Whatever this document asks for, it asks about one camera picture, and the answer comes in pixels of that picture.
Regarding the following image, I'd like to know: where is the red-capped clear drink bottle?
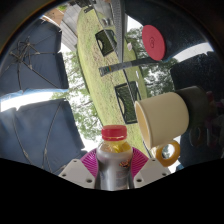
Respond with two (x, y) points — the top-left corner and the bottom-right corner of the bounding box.
(94, 124), (134, 191)

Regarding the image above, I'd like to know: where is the navy umbrella with white-blue edge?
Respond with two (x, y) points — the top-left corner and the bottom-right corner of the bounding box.
(0, 18), (70, 98)

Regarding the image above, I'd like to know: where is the dark olive cylindrical can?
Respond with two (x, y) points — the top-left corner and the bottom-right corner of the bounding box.
(175, 85), (211, 132)

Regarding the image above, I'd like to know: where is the large navy patio umbrella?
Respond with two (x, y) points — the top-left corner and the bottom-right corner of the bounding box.
(0, 98), (88, 174)

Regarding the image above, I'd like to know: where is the cream mug with yellow handle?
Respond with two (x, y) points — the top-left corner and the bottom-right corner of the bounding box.
(133, 91), (190, 168)

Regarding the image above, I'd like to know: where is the flat round red coaster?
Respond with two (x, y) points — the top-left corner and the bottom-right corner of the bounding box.
(141, 24), (167, 62)

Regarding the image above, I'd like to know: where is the dark mesh-back chair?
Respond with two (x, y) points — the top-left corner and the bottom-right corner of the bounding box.
(94, 29), (118, 57)
(114, 80), (143, 125)

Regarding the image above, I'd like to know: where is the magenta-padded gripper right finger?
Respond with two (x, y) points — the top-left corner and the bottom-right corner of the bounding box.
(129, 147), (172, 190)

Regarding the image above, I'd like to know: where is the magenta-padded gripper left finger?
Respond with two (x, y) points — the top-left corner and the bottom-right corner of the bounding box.
(58, 148), (101, 190)

